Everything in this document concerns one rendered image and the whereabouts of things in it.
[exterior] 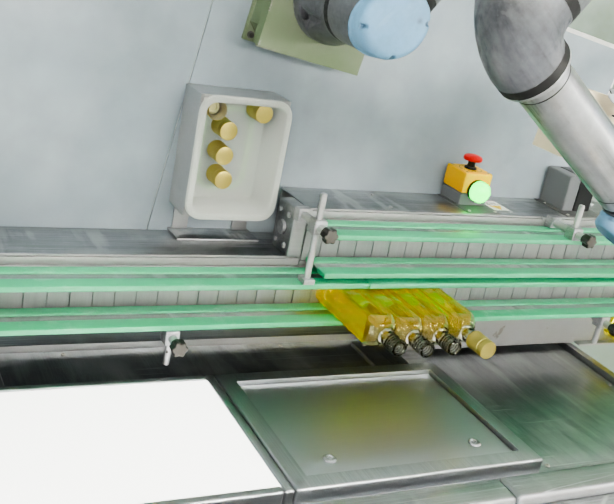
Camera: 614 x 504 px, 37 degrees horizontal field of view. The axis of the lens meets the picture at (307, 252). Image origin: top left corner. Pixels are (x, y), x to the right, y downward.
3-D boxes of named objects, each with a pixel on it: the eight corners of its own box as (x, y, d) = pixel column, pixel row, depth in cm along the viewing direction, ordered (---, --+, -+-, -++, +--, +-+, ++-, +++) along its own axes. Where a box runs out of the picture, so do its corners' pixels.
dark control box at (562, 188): (537, 198, 209) (561, 211, 203) (546, 164, 207) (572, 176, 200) (564, 199, 213) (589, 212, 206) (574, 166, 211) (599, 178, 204)
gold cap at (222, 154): (208, 138, 166) (217, 145, 163) (226, 140, 168) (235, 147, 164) (205, 157, 167) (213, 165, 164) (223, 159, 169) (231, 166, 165)
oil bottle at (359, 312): (313, 298, 176) (368, 351, 159) (319, 271, 175) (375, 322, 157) (339, 297, 179) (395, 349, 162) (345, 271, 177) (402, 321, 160)
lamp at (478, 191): (464, 199, 191) (472, 204, 188) (469, 179, 189) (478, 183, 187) (481, 200, 193) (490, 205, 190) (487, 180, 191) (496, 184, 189)
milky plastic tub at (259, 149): (168, 202, 169) (184, 219, 162) (186, 82, 162) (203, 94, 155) (254, 205, 178) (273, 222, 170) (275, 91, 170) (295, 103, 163)
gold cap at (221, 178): (207, 163, 168) (215, 170, 164) (225, 163, 170) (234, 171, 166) (204, 181, 169) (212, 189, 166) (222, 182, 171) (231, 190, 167)
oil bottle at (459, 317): (390, 297, 185) (450, 347, 167) (396, 271, 183) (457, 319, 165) (413, 297, 187) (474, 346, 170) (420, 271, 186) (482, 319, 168)
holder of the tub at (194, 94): (164, 228, 172) (178, 244, 165) (186, 82, 162) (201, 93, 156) (248, 230, 180) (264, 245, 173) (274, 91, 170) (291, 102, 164)
